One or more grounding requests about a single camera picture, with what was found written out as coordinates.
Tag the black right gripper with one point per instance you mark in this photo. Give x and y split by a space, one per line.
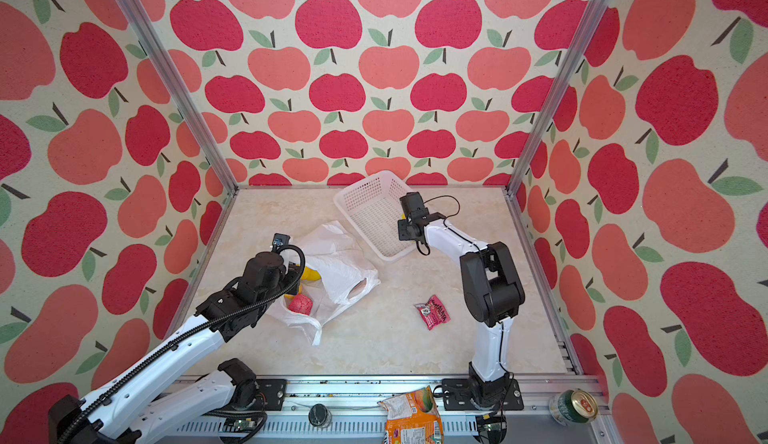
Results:
401 232

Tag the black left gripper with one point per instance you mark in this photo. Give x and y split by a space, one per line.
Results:
294 275

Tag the red toy apple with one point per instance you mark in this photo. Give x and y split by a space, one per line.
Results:
300 304

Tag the white plastic bag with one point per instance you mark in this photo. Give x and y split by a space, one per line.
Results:
347 277

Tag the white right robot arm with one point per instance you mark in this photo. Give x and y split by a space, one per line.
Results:
492 292

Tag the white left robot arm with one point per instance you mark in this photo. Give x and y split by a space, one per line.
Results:
131 409

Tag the orange snack bag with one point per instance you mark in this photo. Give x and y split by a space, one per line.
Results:
413 418

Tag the white plastic mesh basket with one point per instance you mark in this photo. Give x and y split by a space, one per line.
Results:
373 208

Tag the pink snack packet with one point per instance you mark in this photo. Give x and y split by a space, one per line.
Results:
433 312

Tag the black round knob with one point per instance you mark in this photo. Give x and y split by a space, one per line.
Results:
319 416

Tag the green drink can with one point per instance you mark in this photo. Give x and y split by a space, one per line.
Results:
573 406

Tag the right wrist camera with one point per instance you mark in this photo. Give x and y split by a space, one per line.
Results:
413 207

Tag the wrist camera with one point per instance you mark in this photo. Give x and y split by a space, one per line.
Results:
279 241
413 207

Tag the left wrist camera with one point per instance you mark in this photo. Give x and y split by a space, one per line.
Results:
279 241

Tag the aluminium front rail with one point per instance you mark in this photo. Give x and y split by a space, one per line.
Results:
357 417

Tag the aluminium frame post right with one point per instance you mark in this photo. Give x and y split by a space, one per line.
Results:
574 56

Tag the aluminium frame post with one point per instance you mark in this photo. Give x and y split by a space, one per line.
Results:
172 80
574 56

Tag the aluminium frame post left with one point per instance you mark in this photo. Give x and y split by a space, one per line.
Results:
172 80

